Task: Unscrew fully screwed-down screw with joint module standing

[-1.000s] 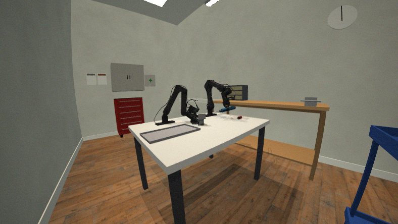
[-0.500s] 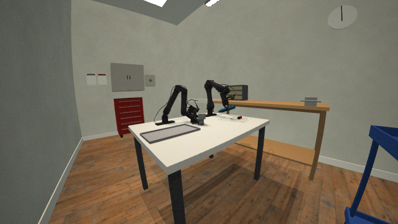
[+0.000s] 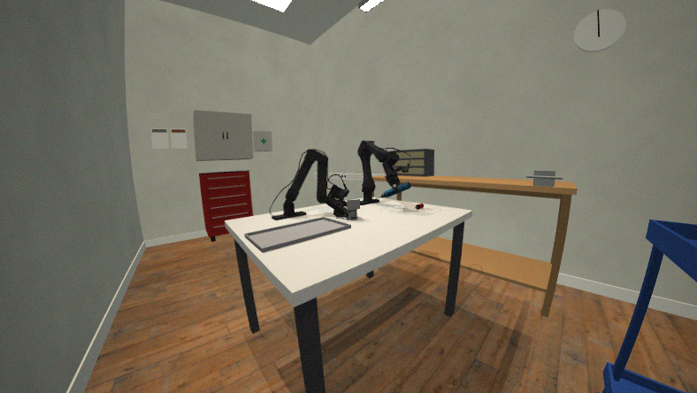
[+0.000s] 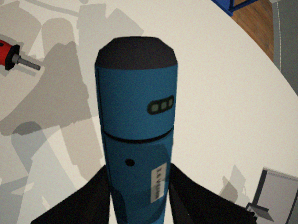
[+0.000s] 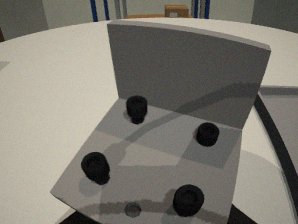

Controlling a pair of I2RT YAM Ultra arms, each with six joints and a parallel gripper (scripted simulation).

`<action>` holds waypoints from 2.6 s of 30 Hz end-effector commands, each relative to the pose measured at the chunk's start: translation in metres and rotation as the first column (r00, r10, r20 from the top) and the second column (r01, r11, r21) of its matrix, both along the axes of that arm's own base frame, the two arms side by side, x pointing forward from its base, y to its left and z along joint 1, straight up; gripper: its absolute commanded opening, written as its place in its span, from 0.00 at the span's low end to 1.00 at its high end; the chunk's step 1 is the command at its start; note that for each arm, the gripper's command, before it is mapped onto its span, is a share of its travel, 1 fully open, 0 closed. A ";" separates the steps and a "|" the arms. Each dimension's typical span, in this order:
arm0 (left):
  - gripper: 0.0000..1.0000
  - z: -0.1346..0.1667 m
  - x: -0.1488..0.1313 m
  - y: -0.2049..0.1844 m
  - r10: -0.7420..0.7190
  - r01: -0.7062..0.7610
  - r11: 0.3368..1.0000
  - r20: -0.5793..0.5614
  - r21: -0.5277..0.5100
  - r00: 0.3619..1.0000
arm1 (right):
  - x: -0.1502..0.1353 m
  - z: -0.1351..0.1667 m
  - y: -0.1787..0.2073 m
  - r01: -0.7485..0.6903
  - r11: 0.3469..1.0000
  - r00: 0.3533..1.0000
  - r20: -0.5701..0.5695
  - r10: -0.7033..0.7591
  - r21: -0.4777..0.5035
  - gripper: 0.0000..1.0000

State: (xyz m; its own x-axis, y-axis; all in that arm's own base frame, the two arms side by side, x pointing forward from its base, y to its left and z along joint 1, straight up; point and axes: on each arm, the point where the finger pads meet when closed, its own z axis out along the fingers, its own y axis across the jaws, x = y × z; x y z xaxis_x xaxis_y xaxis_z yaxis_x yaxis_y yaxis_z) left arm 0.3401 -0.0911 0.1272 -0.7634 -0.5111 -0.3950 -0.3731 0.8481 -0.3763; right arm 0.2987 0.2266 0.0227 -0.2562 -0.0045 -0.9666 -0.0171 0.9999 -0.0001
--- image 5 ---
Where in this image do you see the black socket head screw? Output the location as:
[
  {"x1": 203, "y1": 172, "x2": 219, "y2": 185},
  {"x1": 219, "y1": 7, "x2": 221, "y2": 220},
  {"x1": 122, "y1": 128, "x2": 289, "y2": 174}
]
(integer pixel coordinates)
[
  {"x1": 81, "y1": 152, "x2": 110, "y2": 185},
  {"x1": 196, "y1": 122, "x2": 219, "y2": 147},
  {"x1": 173, "y1": 185, "x2": 204, "y2": 217},
  {"x1": 126, "y1": 96, "x2": 147, "y2": 125}
]

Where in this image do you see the grey rectangular tray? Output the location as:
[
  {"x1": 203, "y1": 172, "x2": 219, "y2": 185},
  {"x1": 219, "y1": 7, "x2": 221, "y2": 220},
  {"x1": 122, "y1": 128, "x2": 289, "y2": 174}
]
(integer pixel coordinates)
[{"x1": 254, "y1": 85, "x2": 298, "y2": 217}]

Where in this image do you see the grey l-shaped bracket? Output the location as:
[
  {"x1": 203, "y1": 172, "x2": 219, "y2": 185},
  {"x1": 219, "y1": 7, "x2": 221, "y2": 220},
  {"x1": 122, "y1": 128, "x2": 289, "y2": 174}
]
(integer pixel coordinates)
[{"x1": 50, "y1": 20, "x2": 271, "y2": 224}]

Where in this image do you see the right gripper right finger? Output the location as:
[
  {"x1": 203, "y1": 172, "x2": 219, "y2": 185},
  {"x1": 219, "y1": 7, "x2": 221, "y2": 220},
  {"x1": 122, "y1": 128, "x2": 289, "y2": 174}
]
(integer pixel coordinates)
[{"x1": 227, "y1": 204, "x2": 257, "y2": 224}]

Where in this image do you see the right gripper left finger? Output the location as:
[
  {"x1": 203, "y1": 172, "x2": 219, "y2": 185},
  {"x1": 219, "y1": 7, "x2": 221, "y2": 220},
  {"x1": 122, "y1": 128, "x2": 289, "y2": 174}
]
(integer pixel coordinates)
[{"x1": 59, "y1": 211, "x2": 100, "y2": 224}]

